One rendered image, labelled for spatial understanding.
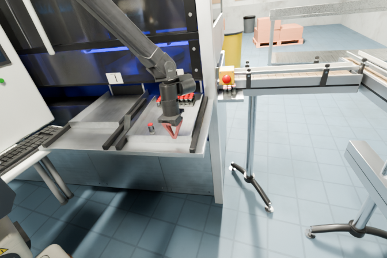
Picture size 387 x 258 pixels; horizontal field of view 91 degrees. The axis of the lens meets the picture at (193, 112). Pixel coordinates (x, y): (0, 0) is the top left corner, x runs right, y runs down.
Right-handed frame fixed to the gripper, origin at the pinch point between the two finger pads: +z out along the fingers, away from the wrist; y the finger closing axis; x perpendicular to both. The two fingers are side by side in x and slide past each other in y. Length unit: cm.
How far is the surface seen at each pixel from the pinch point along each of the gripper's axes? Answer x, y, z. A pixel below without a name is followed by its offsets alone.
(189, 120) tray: -1.5, 15.7, 0.7
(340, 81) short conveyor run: -69, 49, -8
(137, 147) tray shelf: 14.3, -2.9, 4.0
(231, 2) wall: 31, 790, -141
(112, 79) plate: 45, 31, -15
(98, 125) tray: 39.1, 7.4, 1.1
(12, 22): 89, 23, -46
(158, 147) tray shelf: 5.9, -2.1, 3.9
